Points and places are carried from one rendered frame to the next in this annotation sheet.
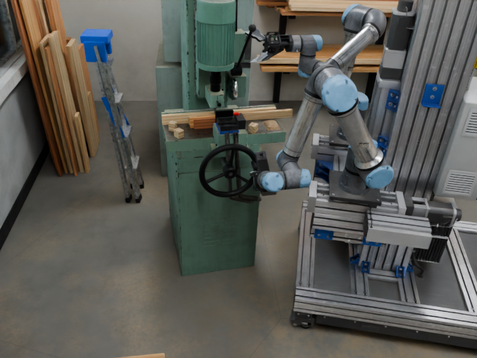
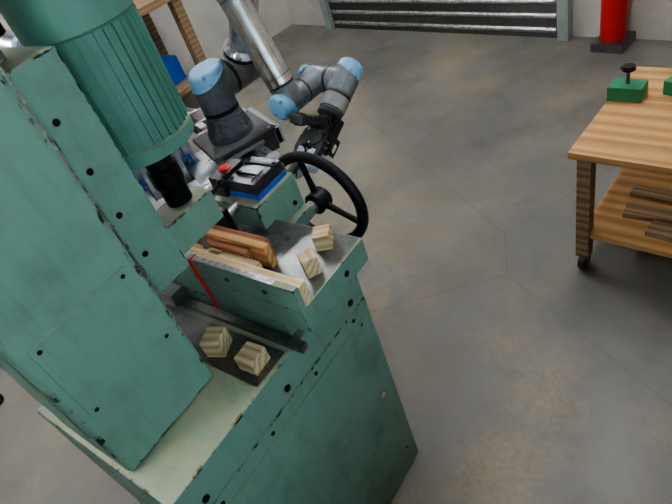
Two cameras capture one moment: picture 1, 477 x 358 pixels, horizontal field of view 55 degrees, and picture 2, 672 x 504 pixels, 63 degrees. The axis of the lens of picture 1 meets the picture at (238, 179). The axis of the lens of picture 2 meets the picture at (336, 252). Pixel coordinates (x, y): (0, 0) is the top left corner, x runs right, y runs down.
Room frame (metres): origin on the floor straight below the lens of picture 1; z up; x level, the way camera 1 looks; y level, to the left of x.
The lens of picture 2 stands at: (2.34, 1.08, 1.58)
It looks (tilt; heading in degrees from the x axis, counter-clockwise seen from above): 39 degrees down; 243
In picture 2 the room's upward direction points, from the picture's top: 20 degrees counter-clockwise
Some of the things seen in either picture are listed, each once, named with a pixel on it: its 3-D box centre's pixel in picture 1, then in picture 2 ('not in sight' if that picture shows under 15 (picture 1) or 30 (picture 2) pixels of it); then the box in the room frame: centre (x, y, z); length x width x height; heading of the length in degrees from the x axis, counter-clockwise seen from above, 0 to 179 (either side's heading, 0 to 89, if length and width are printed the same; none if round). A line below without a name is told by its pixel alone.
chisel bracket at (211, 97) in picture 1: (214, 97); (183, 224); (2.15, 0.14, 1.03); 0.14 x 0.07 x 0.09; 16
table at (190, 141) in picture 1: (225, 136); (243, 239); (2.04, 0.08, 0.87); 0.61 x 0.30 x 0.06; 106
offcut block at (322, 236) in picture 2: (179, 133); (323, 237); (1.96, 0.30, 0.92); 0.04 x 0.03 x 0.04; 46
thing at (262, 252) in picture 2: (212, 121); (230, 245); (2.09, 0.14, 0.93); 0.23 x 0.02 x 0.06; 106
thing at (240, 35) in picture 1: (236, 45); not in sight; (2.38, 0.05, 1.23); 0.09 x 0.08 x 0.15; 16
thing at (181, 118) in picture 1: (220, 115); (195, 259); (2.16, 0.11, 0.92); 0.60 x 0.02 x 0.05; 106
